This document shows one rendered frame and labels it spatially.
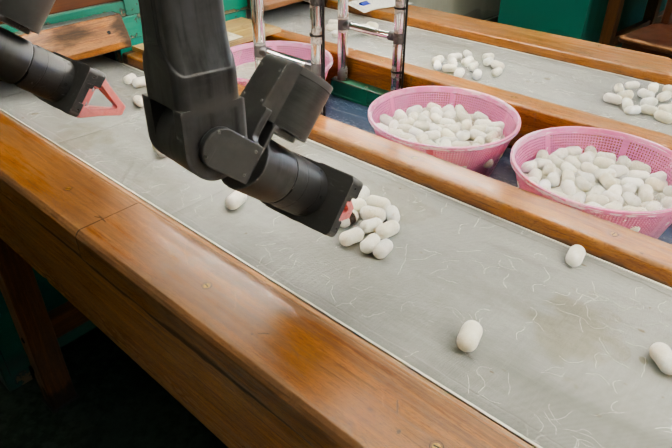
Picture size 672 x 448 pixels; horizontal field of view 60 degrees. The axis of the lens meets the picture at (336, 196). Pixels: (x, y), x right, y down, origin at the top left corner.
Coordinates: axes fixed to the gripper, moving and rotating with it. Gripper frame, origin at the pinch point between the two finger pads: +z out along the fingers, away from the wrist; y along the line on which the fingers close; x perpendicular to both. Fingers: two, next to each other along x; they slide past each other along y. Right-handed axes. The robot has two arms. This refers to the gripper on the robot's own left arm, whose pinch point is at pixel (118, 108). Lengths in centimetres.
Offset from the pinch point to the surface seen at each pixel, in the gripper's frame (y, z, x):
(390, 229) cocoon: -38.4, 17.7, -1.1
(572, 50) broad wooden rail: -27, 81, -57
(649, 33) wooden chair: -7, 207, -125
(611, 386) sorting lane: -69, 15, 3
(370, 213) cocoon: -34.2, 18.4, -1.9
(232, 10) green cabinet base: 49, 50, -35
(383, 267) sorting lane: -41.3, 14.9, 3.5
